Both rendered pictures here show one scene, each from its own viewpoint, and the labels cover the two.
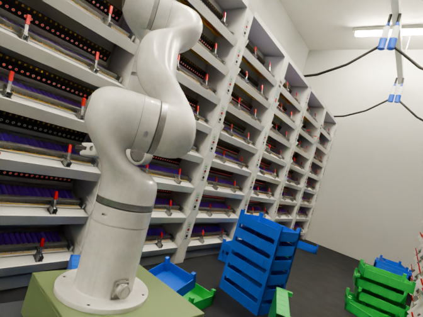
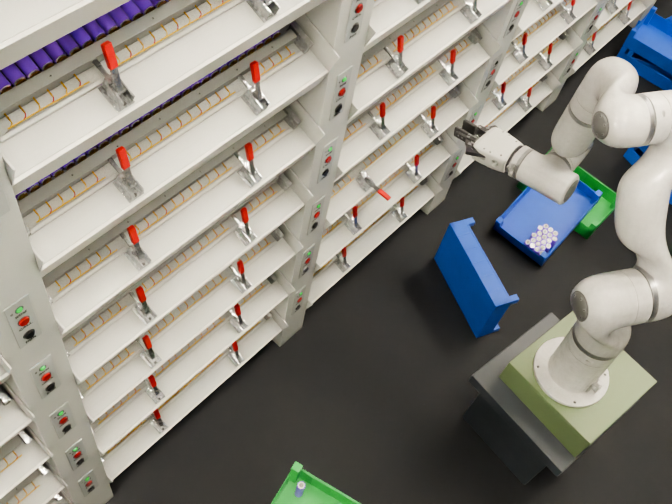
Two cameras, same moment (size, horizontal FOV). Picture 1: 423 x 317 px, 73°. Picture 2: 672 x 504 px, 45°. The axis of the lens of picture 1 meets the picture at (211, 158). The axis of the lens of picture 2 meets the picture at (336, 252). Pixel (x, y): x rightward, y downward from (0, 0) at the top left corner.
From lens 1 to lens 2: 171 cm
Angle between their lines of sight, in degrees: 58
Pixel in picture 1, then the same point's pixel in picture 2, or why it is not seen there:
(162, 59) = (654, 238)
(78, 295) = (562, 391)
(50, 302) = (544, 398)
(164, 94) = (651, 266)
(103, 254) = (585, 377)
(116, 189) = (602, 351)
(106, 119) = (605, 331)
